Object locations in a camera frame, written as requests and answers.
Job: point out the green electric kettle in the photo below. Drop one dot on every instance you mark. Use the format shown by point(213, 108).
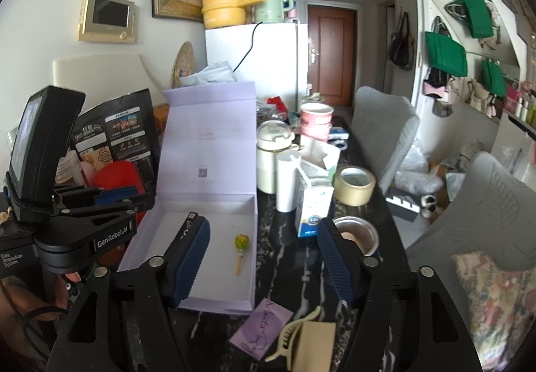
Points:
point(270, 1)

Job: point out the black handbag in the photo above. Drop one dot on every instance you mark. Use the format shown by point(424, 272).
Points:
point(401, 47)

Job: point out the beige tote bags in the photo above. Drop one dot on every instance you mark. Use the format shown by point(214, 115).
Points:
point(465, 93)

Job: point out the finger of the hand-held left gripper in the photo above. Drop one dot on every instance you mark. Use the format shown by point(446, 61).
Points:
point(121, 225)
point(117, 195)

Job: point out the wall intercom panel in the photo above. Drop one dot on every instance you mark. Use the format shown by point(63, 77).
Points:
point(106, 16)

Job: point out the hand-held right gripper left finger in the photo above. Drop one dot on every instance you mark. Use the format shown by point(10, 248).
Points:
point(188, 261)

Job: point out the yellow cooker pot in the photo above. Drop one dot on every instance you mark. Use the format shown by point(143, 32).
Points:
point(222, 7)

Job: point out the brown egg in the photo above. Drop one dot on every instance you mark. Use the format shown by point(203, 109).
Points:
point(349, 236)

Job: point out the white milk carton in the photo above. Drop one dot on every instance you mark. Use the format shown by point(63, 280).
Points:
point(314, 208)

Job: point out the grey chair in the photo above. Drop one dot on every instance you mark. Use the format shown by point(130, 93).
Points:
point(385, 133)
point(481, 208)

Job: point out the woven straw fan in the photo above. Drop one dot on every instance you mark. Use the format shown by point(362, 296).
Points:
point(184, 62)

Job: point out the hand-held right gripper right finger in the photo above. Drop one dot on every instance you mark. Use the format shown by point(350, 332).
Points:
point(337, 263)

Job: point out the white cylinder tumbler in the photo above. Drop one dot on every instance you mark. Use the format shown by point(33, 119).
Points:
point(289, 183)

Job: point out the brown door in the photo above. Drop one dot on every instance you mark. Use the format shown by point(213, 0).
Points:
point(333, 53)

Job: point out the beige hair claw clip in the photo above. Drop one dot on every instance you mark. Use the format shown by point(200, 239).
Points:
point(289, 332)

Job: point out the open white paper carton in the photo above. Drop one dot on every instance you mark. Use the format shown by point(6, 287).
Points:
point(322, 158)

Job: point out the pink paper cup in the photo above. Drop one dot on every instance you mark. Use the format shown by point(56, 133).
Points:
point(316, 120)

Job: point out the row of shelf bottles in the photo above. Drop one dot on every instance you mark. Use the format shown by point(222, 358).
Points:
point(521, 104)

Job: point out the black floor box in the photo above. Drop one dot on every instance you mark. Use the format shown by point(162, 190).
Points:
point(402, 204)

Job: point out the purple card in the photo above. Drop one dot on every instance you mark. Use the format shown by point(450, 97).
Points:
point(259, 326)

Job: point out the gold rectangular box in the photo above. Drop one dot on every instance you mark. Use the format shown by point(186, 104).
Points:
point(314, 347)

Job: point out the floral cushion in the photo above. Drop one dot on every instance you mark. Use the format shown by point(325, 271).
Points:
point(498, 305)

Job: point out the black oatmeal bag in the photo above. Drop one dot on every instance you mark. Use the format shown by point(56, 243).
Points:
point(121, 125)

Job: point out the red canister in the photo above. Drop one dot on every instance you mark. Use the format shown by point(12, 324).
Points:
point(119, 175)

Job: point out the metal cup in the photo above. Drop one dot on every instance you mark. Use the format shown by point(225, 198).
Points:
point(368, 244)

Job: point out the beige tape roll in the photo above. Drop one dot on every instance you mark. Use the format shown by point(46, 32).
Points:
point(341, 187)

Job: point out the pink bow bag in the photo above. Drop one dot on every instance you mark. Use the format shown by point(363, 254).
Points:
point(433, 89)

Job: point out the white fridge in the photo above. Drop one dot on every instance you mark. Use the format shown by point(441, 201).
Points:
point(272, 58)

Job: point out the grey cloth pile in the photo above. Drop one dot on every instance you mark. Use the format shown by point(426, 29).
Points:
point(469, 152)

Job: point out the yellow lollipop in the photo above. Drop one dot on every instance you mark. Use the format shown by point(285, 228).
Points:
point(240, 242)

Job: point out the pink plastic bottle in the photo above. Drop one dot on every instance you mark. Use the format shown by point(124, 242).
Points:
point(88, 173)

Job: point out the white gift box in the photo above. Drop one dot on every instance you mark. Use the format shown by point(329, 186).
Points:
point(209, 145)

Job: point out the white plastic package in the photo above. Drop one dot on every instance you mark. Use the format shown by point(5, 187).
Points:
point(209, 74)

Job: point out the white slippers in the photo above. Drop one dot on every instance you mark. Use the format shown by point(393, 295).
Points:
point(429, 204)

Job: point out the green tote bag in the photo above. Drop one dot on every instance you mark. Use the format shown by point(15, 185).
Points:
point(494, 78)
point(477, 14)
point(446, 53)

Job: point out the red packet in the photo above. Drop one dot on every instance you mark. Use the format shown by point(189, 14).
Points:
point(278, 104)

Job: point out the white plastic bags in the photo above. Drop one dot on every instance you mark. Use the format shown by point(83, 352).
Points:
point(418, 175)

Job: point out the person's left hand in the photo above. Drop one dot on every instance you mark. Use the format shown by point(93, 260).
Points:
point(37, 296)

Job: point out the clear plastic jar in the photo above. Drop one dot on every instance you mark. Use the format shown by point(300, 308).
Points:
point(67, 166)

